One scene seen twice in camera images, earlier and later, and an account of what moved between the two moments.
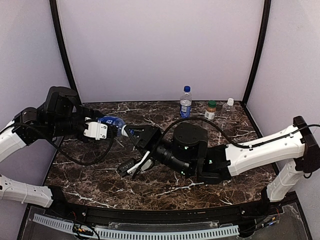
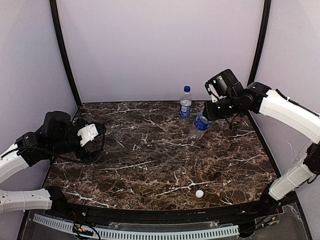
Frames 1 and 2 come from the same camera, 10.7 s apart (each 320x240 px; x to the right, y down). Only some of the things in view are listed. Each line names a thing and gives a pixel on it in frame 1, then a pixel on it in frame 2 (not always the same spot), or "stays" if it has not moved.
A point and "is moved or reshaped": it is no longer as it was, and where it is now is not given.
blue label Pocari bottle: [112, 120] is moved or reshaped
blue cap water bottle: [186, 103] stays
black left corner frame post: [57, 30] stays
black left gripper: [83, 127] -> [83, 152]
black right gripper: [150, 138] -> [211, 113]
